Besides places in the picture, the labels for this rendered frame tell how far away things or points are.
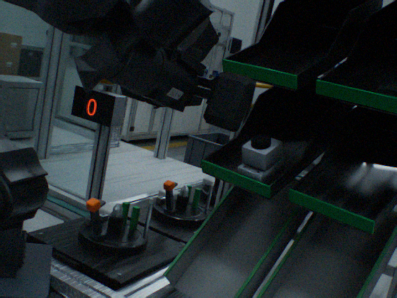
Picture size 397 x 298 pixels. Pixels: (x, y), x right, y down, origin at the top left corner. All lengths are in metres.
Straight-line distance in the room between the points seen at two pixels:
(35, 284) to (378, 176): 0.52
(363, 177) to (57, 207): 0.74
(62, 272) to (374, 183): 0.54
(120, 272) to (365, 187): 0.44
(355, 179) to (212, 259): 0.27
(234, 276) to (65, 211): 0.54
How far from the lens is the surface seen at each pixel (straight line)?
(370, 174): 0.79
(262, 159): 0.69
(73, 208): 1.20
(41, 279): 0.65
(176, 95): 0.54
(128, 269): 0.89
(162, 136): 2.18
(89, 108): 1.12
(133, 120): 6.19
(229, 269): 0.80
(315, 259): 0.80
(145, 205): 1.23
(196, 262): 0.83
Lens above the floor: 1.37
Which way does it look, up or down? 12 degrees down
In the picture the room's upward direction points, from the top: 12 degrees clockwise
